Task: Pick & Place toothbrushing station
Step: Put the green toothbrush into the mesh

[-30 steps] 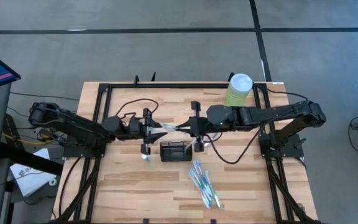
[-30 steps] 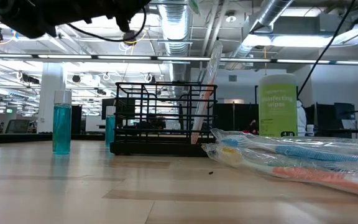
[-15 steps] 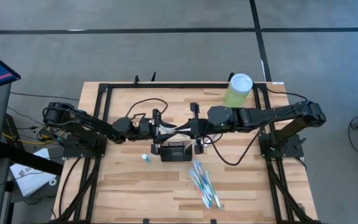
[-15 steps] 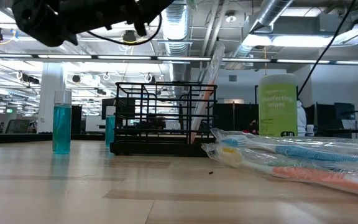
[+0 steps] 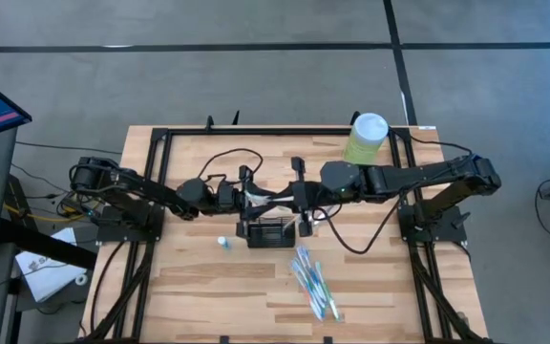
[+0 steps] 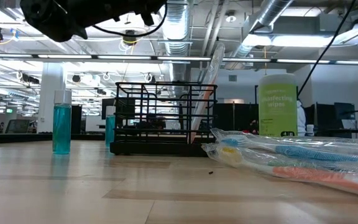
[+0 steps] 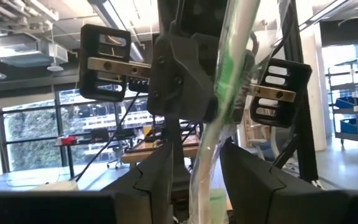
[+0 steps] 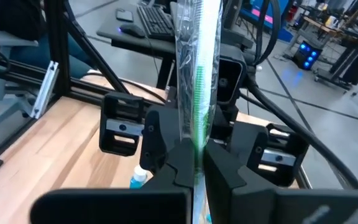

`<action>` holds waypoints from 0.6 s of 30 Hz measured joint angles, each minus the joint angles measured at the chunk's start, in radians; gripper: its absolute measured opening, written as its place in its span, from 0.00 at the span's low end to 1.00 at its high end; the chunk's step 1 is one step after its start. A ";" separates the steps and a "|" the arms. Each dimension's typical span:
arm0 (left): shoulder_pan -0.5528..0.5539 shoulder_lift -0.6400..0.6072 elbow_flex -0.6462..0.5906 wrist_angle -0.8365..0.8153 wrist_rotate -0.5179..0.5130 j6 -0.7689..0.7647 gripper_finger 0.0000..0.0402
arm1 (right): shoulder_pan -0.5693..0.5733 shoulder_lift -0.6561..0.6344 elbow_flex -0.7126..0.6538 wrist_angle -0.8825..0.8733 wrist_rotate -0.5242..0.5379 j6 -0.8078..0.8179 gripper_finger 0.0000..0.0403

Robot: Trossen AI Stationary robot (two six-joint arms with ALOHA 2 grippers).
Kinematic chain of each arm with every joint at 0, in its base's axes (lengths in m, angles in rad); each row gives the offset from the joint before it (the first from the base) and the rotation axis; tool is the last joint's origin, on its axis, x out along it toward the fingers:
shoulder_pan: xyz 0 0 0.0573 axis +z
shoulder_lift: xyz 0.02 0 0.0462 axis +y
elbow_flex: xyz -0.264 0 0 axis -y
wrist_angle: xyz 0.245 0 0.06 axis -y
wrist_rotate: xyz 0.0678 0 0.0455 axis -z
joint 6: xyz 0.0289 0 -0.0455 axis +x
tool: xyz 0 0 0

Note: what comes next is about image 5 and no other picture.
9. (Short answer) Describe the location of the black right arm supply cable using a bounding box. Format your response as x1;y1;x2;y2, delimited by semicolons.
407;136;475;157

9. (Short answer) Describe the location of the black wire caddy basket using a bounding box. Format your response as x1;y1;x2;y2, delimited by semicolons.
244;216;297;249

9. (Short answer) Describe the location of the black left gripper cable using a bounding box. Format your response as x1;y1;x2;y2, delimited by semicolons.
197;147;264;192

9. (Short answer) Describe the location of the black aluminium table frame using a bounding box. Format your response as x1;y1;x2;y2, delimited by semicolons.
79;124;492;344

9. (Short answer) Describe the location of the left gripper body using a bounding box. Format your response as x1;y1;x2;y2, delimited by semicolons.
215;164;253;240

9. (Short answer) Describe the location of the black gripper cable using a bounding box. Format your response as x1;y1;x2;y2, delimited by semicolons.
312;179;422;255
197;147;264;192

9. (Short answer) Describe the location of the thin black floor cable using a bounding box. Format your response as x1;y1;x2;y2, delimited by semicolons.
14;140;123;157

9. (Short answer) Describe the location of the green handled toothbrush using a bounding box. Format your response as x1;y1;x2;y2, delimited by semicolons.
313;260;341;321
310;209;334;225

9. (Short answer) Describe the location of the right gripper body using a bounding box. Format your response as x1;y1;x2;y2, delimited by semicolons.
291;156;324;239

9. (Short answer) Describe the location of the white printed paper sheet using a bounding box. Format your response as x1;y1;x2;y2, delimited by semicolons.
14;226;89;304

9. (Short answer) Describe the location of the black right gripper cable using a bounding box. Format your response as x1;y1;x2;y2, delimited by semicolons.
312;179;422;255

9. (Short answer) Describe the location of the black left base cable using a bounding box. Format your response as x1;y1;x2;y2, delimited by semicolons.
88;241;128;335

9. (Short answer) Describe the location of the green disinfecting wipes canister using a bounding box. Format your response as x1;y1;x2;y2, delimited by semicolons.
342;112;390;172

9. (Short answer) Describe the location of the yellow cable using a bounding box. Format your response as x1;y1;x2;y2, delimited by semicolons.
3;203;95;225

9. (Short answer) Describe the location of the black support beam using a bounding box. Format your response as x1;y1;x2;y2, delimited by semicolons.
0;217;98;271

